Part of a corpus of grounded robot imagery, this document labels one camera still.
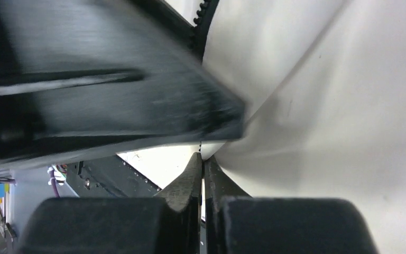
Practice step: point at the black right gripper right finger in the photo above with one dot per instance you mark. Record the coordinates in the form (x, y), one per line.
(239, 223)

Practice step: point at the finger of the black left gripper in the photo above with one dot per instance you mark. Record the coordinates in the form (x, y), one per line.
(86, 79)

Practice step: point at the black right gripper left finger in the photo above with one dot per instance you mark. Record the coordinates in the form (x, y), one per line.
(168, 222)

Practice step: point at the beige zip-up jacket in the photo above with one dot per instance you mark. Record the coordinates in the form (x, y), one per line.
(325, 86)

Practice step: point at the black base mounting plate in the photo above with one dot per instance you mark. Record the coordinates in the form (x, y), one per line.
(108, 177)

